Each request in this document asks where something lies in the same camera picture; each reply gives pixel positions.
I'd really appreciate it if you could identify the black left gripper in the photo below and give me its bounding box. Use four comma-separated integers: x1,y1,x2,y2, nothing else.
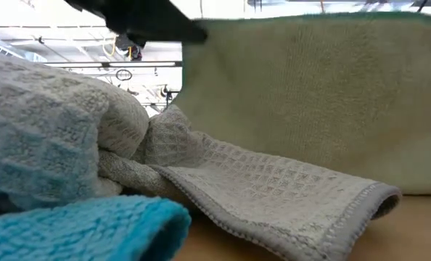
65,0,208,48

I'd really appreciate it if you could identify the pale green microfiber towel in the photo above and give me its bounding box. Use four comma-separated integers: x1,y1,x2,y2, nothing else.
171,12,431,196

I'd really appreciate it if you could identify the grey waffle-weave towel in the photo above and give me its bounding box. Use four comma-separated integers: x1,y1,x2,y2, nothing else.
0,50,402,261

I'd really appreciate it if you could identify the turquoise microfiber towel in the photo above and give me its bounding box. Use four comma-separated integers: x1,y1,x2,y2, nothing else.
0,194,192,261

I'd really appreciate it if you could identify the black ceiling cable reel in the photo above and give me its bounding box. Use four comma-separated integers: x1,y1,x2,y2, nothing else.
102,34,143,62

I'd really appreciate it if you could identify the black cable loop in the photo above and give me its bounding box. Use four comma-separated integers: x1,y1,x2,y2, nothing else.
115,68,133,81

